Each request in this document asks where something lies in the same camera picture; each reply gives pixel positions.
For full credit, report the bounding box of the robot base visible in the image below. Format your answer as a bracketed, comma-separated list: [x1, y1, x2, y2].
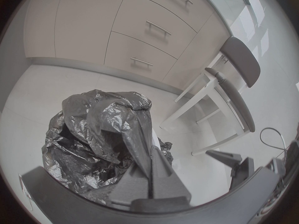
[256, 179, 292, 221]

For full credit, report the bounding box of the black plastic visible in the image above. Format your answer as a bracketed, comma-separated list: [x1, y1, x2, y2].
[158, 137, 174, 166]

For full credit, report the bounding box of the black plastic bag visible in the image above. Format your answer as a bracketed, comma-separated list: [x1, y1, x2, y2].
[42, 89, 155, 206]

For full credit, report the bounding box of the black cable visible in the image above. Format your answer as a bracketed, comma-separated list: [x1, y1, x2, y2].
[260, 128, 288, 159]

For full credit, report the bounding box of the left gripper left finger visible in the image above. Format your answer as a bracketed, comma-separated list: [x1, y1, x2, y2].
[109, 163, 151, 205]

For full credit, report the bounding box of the grey chair with white legs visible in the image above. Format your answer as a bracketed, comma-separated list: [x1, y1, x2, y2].
[159, 36, 261, 156]

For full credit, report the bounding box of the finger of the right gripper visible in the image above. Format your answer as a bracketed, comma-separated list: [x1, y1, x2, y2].
[205, 149, 242, 170]

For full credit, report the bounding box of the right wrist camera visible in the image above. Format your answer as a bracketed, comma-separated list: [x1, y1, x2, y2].
[272, 158, 287, 180]

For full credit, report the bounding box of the beige cabinet with drawers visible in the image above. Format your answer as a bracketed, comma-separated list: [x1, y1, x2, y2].
[24, 0, 234, 95]

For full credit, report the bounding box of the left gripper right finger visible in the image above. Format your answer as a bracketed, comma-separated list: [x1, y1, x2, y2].
[151, 146, 192, 202]

